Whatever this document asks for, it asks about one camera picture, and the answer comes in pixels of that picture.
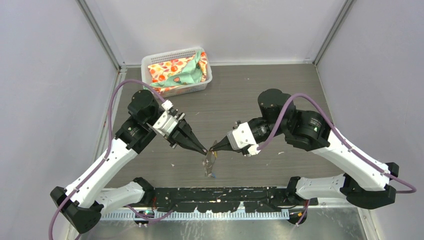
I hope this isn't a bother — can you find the metal key organizer plate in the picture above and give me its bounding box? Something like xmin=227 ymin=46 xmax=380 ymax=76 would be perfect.
xmin=202 ymin=149 xmax=218 ymax=179

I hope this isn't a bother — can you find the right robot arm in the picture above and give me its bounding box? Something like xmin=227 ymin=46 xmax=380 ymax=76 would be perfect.
xmin=211 ymin=88 xmax=399 ymax=210

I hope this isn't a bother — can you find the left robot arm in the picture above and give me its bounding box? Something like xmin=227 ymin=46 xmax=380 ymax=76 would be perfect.
xmin=50 ymin=89 xmax=208 ymax=234

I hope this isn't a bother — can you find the floral cloth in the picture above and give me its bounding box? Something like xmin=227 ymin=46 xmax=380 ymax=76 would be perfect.
xmin=147 ymin=50 xmax=208 ymax=93

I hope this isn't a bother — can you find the white plastic basket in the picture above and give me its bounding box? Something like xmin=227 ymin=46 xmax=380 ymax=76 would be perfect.
xmin=141 ymin=47 xmax=213 ymax=98

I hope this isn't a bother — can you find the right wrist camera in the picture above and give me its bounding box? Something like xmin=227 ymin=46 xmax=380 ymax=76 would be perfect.
xmin=226 ymin=122 xmax=261 ymax=157

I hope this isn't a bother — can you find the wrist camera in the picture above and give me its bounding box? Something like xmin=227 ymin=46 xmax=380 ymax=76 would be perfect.
xmin=226 ymin=122 xmax=261 ymax=157
xmin=152 ymin=100 xmax=185 ymax=138

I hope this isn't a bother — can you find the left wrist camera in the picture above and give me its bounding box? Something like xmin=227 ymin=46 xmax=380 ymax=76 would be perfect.
xmin=152 ymin=100 xmax=185 ymax=138

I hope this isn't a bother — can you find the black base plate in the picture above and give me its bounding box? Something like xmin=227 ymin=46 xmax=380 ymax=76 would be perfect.
xmin=121 ymin=186 xmax=320 ymax=214

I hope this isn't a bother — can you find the white cable duct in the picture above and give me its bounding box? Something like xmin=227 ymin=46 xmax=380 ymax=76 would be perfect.
xmin=101 ymin=209 xmax=290 ymax=221

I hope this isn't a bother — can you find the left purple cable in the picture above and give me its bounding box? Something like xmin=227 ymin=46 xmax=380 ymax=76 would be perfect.
xmin=47 ymin=79 xmax=179 ymax=240

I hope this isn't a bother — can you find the purple cable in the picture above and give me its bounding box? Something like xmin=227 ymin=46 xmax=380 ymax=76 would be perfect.
xmin=256 ymin=93 xmax=418 ymax=227
xmin=47 ymin=79 xmax=179 ymax=240

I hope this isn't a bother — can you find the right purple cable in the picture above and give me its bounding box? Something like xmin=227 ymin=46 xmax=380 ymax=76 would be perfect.
xmin=256 ymin=93 xmax=418 ymax=227

